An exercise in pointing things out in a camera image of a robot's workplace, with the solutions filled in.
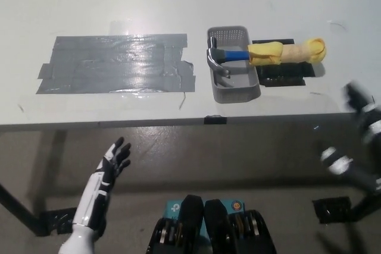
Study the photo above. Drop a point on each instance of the black table leg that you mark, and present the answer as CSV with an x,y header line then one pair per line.
x,y
21,209
369,205

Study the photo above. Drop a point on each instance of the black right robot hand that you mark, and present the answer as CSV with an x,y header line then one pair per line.
x,y
369,161

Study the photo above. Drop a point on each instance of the grey plastic basket container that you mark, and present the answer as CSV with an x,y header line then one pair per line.
x,y
238,80

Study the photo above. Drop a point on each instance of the teal router box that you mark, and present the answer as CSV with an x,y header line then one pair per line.
x,y
174,208

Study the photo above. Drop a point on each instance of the claw hammer with yellow wrap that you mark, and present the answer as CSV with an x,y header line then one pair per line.
x,y
265,54

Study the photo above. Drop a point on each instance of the black robot body blocks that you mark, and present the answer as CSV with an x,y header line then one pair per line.
x,y
217,230

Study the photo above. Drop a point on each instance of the white and black left hand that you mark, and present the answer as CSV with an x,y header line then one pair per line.
x,y
99,182

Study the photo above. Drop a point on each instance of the grey duct tape patch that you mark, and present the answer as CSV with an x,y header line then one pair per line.
x,y
119,66

